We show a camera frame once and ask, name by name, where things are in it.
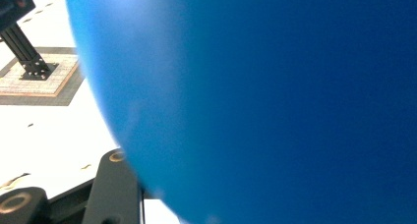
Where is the thin black cable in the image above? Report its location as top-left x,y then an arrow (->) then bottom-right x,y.
140,187 -> 147,224

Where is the patterned square mat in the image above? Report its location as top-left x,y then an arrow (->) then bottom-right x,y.
0,46 -> 86,107

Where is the dark device on stand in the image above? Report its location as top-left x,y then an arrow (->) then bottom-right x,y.
0,0 -> 39,33

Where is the black metal stand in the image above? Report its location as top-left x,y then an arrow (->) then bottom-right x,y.
0,22 -> 60,82

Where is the blue bottle with white cap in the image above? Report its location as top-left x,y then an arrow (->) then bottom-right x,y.
63,0 -> 417,224

